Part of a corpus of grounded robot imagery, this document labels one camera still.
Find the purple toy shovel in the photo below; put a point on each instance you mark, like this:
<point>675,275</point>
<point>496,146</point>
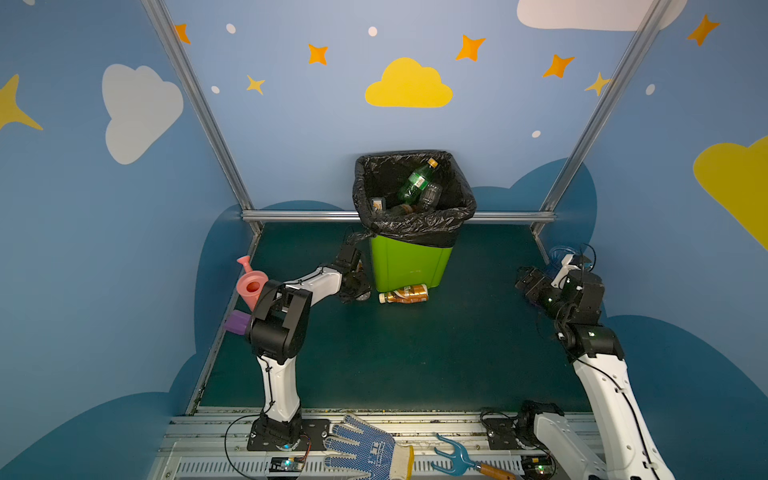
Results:
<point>237,322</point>

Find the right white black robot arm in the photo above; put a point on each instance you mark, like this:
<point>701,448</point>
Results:
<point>573,302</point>

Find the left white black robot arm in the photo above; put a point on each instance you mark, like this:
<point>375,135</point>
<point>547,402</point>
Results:
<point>279,324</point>

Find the black bin liner bag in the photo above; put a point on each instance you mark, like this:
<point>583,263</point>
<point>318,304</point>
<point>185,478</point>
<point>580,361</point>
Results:
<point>383,174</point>

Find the green plastic waste bin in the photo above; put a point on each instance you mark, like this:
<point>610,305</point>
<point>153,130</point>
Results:
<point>399,264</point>

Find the purple translucent plastic vase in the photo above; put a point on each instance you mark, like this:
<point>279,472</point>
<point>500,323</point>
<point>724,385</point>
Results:
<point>563,255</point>

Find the long orange label red-cap bottle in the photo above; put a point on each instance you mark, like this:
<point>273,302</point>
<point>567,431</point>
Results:
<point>400,210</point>

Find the white blue dotted work glove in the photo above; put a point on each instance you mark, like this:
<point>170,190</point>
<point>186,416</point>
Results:
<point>365,451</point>

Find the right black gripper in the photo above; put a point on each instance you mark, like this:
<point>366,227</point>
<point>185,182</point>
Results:
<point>531,280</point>

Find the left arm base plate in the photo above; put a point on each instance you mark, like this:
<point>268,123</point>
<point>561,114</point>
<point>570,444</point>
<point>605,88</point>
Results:
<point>298,434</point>

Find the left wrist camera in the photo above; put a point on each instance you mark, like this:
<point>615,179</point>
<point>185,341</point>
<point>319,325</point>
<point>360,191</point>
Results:
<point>348,255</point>

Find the gold label brown bottle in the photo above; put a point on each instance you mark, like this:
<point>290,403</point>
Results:
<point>406,295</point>

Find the green soda bottle yellow cap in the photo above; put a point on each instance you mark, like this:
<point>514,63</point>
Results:
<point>417,182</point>

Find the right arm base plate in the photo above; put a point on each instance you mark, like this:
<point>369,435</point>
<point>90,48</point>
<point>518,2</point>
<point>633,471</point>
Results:
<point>503,433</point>

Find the pink plastic watering can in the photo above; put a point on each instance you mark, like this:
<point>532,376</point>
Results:
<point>251,282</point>

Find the teal hand rake tool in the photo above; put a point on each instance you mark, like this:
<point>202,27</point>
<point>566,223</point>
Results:
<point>460,462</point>

